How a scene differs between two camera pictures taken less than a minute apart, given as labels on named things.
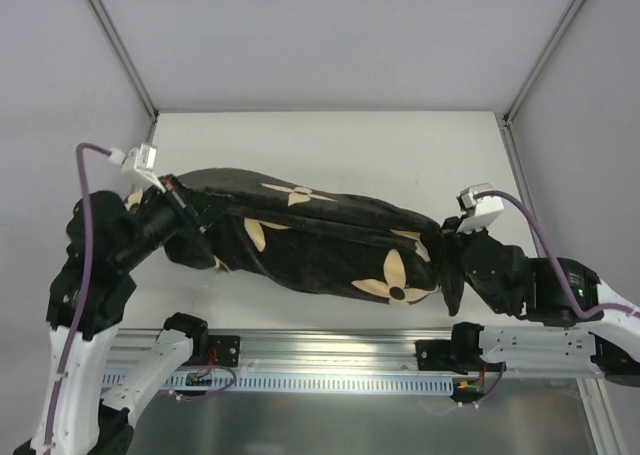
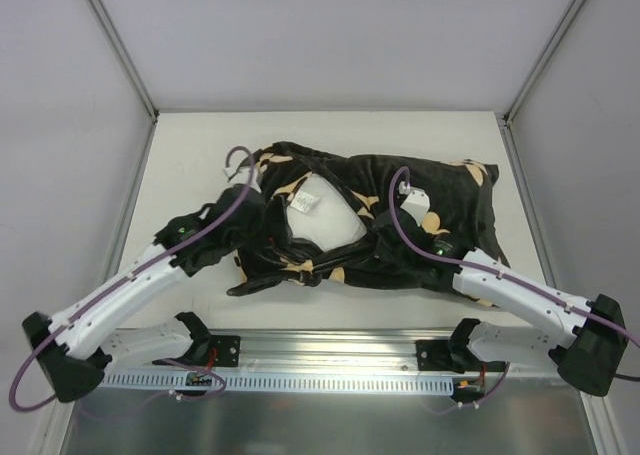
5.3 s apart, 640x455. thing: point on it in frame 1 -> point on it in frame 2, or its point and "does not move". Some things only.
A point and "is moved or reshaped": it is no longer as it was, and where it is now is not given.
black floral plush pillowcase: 313,236 is moved or reshaped
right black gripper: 458,245 -> 395,220
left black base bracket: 223,350 does not move
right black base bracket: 436,355 does not move
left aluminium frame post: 118,43 does not move
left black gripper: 185,207 -> 255,201
